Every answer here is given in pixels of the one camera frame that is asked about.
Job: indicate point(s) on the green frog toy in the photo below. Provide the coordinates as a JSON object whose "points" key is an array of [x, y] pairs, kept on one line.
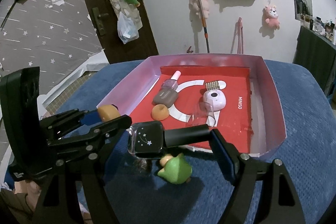
{"points": [[175, 169]]}

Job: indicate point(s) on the pink pig plush right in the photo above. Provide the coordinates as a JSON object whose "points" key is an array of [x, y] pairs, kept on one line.
{"points": [[271, 17]]}

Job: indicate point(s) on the black star nail polish bottle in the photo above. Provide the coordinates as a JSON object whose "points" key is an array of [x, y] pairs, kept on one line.
{"points": [[149, 140]]}

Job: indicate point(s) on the brown eye shadow case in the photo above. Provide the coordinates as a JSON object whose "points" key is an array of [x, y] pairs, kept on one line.
{"points": [[165, 97]]}

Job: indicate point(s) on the amber ring holder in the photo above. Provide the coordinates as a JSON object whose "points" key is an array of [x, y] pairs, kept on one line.
{"points": [[160, 112]]}

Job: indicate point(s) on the purple cardboard box tray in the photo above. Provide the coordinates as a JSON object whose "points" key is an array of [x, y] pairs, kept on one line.
{"points": [[268, 123]]}

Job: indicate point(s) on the dark green clothed side table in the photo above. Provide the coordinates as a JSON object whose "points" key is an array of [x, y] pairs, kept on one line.
{"points": [[317, 55]]}

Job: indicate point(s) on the orange tipped mop pole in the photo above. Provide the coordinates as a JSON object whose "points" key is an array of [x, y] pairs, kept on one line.
{"points": [[204, 24]]}

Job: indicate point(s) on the red paper liner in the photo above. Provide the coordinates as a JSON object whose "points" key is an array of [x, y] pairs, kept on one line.
{"points": [[234, 121]]}

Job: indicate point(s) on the door handle plate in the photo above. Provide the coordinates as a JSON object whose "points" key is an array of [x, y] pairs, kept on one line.
{"points": [[99, 18]]}

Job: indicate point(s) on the pink plush on wall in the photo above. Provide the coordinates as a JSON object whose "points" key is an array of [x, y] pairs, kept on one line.
{"points": [[200, 7]]}

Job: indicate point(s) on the person left hand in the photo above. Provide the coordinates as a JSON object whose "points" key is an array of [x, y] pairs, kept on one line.
{"points": [[23, 198]]}

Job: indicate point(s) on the white pink round device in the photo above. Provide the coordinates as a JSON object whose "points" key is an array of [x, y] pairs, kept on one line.
{"points": [[216, 99]]}

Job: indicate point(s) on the amber dome cap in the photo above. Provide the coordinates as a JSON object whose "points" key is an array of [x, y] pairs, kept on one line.
{"points": [[108, 112]]}

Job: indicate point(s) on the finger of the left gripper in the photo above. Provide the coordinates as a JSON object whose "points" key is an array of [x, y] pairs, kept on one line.
{"points": [[101, 132], [70, 120]]}

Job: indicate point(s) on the pink hanger on wall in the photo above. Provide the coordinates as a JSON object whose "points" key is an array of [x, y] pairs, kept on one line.
{"points": [[238, 38]]}

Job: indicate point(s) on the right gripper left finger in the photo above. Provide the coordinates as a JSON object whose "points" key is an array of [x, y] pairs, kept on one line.
{"points": [[101, 172]]}

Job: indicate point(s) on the purple nail polish bottle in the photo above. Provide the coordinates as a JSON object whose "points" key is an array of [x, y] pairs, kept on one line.
{"points": [[172, 82]]}

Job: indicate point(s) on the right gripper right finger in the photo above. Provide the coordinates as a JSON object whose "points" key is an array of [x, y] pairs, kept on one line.
{"points": [[279, 201]]}

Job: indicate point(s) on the clear plastic cup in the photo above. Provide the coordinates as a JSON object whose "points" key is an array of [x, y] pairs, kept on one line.
{"points": [[202, 114]]}

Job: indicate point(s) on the gold studded cylinder cap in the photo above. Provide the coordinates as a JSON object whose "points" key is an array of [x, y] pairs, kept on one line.
{"points": [[213, 85]]}

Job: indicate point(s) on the glitter bottle brown ball cap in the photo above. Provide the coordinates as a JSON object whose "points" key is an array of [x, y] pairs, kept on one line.
{"points": [[143, 166]]}

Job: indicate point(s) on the white plastic bag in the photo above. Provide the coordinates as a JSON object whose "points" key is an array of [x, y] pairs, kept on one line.
{"points": [[127, 30]]}

